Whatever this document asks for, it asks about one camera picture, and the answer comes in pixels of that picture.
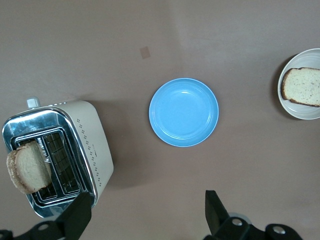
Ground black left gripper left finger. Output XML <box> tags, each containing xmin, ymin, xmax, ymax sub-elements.
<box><xmin>0</xmin><ymin>191</ymin><xmax>93</xmax><ymax>240</ymax></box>

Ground beige plate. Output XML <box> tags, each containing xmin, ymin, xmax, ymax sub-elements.
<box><xmin>277</xmin><ymin>48</ymin><xmax>320</xmax><ymax>120</ymax></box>

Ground bread slice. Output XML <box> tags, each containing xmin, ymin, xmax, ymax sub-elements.
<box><xmin>6</xmin><ymin>140</ymin><xmax>53</xmax><ymax>195</ymax></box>
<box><xmin>281</xmin><ymin>66</ymin><xmax>320</xmax><ymax>108</ymax></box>

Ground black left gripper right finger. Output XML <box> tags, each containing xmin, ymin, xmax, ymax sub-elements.
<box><xmin>204</xmin><ymin>189</ymin><xmax>305</xmax><ymax>240</ymax></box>

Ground brown tape patch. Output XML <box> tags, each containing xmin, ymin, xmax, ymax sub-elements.
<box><xmin>139</xmin><ymin>46</ymin><xmax>152</xmax><ymax>60</ymax></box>

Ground blue plate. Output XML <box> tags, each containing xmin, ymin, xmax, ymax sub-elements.
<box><xmin>148</xmin><ymin>77</ymin><xmax>220</xmax><ymax>148</ymax></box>

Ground beige chrome toaster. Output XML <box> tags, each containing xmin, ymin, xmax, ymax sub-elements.
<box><xmin>1</xmin><ymin>96</ymin><xmax>115</xmax><ymax>219</ymax></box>

